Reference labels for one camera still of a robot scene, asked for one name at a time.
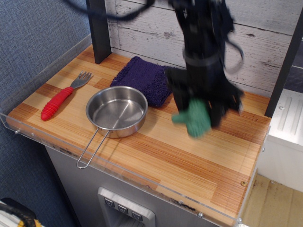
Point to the dark frame post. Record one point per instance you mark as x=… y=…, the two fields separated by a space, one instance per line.
x=99 y=31
x=286 y=66

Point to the white ribbed appliance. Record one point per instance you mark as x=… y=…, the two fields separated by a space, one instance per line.
x=281 y=157

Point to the dark left frame post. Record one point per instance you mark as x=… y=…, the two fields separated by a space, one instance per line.
x=99 y=31

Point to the purple folded towel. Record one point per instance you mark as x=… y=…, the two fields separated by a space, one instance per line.
x=147 y=77

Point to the yellow object at corner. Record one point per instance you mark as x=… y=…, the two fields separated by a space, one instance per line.
x=29 y=223

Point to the green toy broccoli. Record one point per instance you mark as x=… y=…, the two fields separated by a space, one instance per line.
x=196 y=118

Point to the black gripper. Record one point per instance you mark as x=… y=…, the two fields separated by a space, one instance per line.
x=207 y=83

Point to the grey cabinet with dispenser panel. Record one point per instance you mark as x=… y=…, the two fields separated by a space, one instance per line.
x=102 y=200

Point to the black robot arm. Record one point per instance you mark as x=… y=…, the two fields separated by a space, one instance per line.
x=205 y=25

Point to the red handled fork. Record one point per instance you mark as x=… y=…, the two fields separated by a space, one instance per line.
x=54 y=104

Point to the small steel saucepan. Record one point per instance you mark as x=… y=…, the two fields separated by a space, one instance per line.
x=117 y=112

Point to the dark right frame post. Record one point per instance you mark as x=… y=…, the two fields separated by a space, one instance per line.
x=286 y=66

